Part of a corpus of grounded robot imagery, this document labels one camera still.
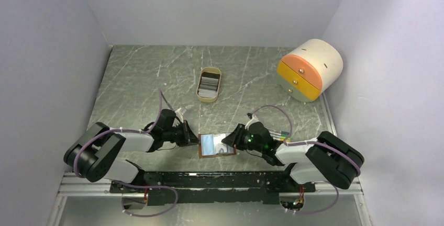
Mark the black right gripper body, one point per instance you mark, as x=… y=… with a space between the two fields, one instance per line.
x=246 y=141

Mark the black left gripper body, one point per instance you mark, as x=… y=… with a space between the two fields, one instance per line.
x=177 y=134

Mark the brown leather card holder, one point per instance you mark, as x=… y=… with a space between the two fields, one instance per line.
x=210 y=145

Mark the beige oval tray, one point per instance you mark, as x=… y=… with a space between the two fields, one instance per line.
x=212 y=70

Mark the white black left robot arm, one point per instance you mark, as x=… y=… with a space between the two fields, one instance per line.
x=94 y=155

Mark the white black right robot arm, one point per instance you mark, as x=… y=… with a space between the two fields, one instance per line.
x=323 y=158

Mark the stack of credit cards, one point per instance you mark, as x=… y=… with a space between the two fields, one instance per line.
x=208 y=85

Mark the pack of coloured markers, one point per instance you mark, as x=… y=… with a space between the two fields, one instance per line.
x=279 y=135

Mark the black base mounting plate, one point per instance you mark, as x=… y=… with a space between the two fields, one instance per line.
x=208 y=187

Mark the round pastel drawer cabinet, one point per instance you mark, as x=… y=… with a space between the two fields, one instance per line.
x=307 y=71

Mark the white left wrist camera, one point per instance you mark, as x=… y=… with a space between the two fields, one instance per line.
x=180 y=112

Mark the aluminium frame rail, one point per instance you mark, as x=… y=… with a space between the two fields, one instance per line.
x=324 y=158

